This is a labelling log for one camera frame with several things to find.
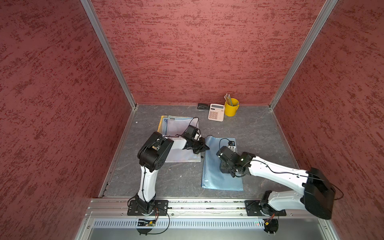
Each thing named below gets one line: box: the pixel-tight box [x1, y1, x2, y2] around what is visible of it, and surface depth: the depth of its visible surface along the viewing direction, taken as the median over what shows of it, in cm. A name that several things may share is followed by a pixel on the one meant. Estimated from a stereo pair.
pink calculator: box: [208, 103, 225, 122], surface depth 116 cm
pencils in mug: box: [223, 93, 234, 106], surface depth 108 cm
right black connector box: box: [263, 218, 279, 234], surface depth 72 cm
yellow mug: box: [224, 97, 240, 117], surface depth 113 cm
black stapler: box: [197, 103, 210, 111], surface depth 120 cm
